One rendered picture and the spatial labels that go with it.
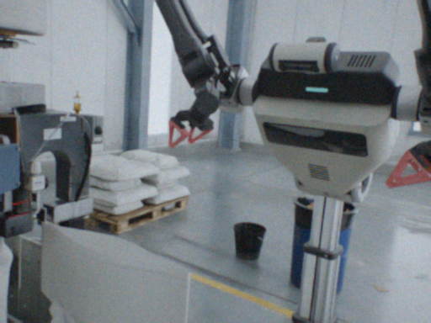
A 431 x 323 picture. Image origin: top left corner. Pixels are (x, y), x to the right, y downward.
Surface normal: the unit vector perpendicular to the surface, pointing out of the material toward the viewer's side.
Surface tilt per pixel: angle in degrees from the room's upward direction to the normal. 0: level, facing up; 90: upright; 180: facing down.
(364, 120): 40
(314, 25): 90
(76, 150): 90
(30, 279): 90
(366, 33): 90
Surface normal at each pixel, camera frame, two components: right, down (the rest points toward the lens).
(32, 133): 0.84, 0.15
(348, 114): -0.31, -0.69
